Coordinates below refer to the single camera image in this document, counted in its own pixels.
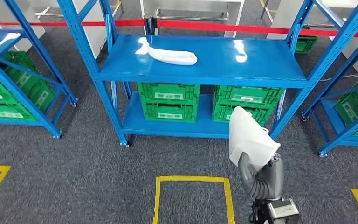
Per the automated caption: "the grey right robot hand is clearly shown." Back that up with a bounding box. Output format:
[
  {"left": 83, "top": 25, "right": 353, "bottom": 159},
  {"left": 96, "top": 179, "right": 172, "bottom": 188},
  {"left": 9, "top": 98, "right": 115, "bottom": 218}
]
[{"left": 237, "top": 152, "right": 285, "bottom": 188}]

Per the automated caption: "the red barrier belt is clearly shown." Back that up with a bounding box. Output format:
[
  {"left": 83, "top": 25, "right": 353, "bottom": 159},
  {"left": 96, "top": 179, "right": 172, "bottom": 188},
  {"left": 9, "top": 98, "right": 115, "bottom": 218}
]
[
  {"left": 157, "top": 19, "right": 358, "bottom": 38},
  {"left": 0, "top": 19, "right": 145, "bottom": 28}
]

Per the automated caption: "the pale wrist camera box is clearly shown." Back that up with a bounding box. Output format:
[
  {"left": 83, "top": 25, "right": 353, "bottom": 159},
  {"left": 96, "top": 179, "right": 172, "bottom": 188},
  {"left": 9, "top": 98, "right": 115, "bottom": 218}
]
[{"left": 266, "top": 199, "right": 302, "bottom": 224}]

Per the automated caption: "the black barrier post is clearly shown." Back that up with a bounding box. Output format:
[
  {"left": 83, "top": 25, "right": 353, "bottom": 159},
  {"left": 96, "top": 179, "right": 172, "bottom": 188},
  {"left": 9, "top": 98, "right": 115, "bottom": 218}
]
[{"left": 144, "top": 14, "right": 158, "bottom": 35}]

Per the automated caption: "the white desk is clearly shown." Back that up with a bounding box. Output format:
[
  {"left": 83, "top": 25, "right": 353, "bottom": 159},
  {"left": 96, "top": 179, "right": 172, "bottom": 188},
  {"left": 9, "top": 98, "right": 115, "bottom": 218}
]
[{"left": 139, "top": 0, "right": 246, "bottom": 38}]

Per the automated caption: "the yellow floor tape square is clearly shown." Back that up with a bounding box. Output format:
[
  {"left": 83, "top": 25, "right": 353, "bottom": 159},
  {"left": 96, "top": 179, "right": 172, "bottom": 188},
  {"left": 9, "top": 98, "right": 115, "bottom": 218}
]
[{"left": 152, "top": 175, "right": 236, "bottom": 224}]

